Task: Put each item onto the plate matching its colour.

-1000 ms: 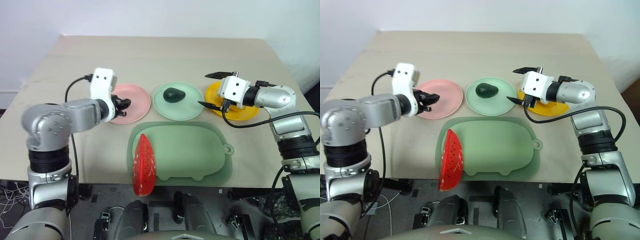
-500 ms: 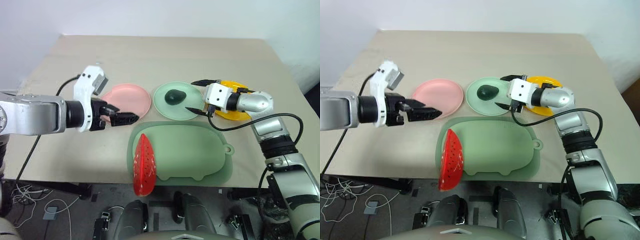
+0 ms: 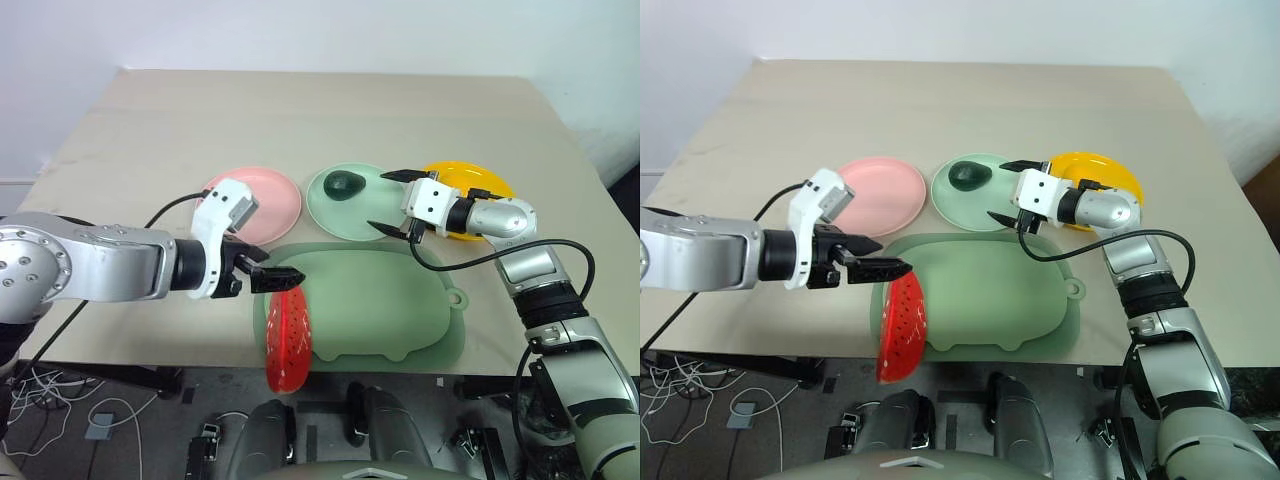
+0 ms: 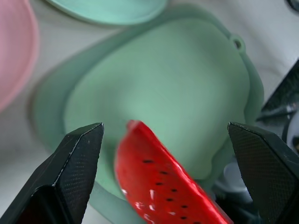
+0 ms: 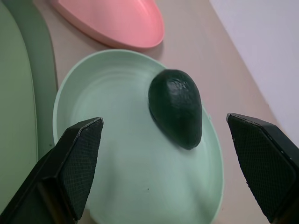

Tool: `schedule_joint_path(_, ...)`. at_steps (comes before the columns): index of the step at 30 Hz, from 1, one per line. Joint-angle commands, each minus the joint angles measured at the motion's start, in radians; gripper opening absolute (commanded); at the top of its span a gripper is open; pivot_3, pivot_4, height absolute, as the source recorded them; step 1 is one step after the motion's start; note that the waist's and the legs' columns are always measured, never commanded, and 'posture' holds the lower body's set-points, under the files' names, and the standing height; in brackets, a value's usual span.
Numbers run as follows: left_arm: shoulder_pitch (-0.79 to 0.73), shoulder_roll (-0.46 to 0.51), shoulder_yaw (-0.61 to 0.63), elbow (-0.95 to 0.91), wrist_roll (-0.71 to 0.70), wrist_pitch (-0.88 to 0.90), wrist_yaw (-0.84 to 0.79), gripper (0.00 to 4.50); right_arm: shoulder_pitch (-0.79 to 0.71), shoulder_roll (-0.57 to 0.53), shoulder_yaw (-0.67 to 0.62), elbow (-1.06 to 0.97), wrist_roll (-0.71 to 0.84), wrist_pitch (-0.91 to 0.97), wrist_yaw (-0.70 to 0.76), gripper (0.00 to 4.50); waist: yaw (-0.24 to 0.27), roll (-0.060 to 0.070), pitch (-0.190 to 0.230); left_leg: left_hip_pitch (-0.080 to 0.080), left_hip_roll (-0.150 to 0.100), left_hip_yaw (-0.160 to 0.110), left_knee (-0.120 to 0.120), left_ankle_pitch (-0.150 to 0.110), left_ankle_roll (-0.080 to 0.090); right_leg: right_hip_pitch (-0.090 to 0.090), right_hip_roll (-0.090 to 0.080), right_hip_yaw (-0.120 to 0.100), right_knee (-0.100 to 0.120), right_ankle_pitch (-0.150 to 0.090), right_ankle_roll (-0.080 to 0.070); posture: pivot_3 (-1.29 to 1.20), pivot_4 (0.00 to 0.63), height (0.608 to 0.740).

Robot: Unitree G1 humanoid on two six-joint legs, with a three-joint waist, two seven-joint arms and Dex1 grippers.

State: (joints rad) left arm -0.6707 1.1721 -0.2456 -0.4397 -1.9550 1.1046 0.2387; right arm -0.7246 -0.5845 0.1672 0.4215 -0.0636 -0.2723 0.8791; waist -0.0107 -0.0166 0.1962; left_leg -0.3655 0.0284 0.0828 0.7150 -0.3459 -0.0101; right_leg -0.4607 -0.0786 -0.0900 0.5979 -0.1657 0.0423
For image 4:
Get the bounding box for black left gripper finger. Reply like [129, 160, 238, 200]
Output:
[256, 59, 299, 122]
[227, 121, 299, 224]
[0, 122, 105, 224]

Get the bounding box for red watermelon slice toy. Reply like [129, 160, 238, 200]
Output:
[114, 119, 234, 224]

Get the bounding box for green square plate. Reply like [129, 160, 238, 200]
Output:
[32, 6, 264, 224]

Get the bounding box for pink round plate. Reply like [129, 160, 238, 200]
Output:
[0, 0, 40, 112]

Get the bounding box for teal round plate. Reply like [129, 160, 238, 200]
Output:
[45, 0, 168, 26]

